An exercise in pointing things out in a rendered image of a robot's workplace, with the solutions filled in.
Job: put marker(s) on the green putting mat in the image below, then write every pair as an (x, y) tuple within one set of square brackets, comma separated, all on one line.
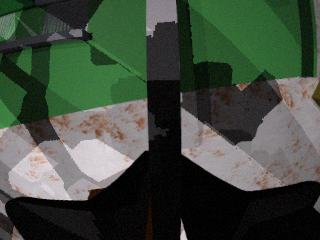
[(221, 42)]

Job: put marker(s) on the red putter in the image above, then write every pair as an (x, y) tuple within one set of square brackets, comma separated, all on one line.
[(164, 125)]

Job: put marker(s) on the yellow block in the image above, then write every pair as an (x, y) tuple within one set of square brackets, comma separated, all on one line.
[(316, 94)]

